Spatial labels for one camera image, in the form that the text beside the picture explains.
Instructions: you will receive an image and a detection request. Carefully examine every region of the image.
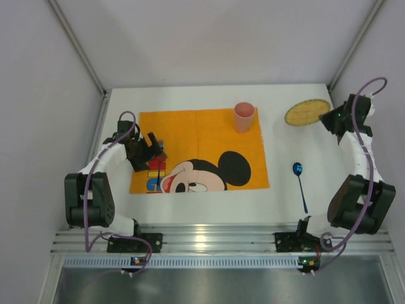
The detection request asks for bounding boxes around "blue metal fork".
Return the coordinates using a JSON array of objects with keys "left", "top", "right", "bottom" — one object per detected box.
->
[{"left": 156, "top": 139, "right": 165, "bottom": 187}]

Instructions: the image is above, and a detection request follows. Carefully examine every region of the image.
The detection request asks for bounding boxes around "yellow woven round plate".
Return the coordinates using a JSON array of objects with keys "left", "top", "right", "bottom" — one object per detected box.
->
[{"left": 284, "top": 99, "right": 331, "bottom": 127}]

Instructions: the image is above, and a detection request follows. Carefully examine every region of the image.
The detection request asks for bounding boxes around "orange cartoon print cloth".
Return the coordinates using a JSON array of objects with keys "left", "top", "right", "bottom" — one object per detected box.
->
[{"left": 129, "top": 108, "right": 270, "bottom": 194}]

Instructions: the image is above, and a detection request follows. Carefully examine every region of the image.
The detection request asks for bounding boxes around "blue metal spoon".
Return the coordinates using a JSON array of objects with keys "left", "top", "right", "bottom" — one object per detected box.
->
[{"left": 292, "top": 162, "right": 309, "bottom": 214}]

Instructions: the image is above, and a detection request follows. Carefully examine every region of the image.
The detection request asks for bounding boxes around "pink plastic cup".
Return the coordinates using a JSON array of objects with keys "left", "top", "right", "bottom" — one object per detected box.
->
[{"left": 234, "top": 102, "right": 256, "bottom": 133}]

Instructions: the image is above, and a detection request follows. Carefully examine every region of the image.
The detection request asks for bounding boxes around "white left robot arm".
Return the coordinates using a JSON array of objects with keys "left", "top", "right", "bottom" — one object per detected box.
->
[{"left": 64, "top": 120, "right": 166, "bottom": 239}]

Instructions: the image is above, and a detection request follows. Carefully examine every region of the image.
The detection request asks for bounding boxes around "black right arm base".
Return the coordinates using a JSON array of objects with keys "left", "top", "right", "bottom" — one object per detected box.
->
[{"left": 274, "top": 218, "right": 326, "bottom": 253}]

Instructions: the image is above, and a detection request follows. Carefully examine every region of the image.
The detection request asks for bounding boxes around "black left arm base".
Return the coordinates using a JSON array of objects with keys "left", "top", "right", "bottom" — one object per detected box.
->
[{"left": 107, "top": 232, "right": 163, "bottom": 253}]

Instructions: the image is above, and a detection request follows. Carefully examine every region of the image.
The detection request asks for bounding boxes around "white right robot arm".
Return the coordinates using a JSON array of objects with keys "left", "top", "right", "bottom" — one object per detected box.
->
[{"left": 296, "top": 94, "right": 396, "bottom": 247}]

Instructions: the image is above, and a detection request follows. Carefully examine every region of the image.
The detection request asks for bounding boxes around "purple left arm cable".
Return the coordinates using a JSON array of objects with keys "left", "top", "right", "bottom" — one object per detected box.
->
[{"left": 82, "top": 110, "right": 153, "bottom": 253}]

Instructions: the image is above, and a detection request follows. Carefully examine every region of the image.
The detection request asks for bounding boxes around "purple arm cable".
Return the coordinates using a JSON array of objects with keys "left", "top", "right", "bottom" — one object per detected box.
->
[
  {"left": 316, "top": 76, "right": 388, "bottom": 276},
  {"left": 82, "top": 110, "right": 153, "bottom": 253}
]

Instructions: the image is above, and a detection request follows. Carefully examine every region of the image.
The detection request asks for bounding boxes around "aluminium mounting rail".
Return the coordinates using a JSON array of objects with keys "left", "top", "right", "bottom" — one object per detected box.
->
[{"left": 50, "top": 223, "right": 396, "bottom": 270}]

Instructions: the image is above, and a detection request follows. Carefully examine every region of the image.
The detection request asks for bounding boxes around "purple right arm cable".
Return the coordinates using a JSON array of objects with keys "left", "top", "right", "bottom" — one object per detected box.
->
[{"left": 316, "top": 76, "right": 388, "bottom": 276}]

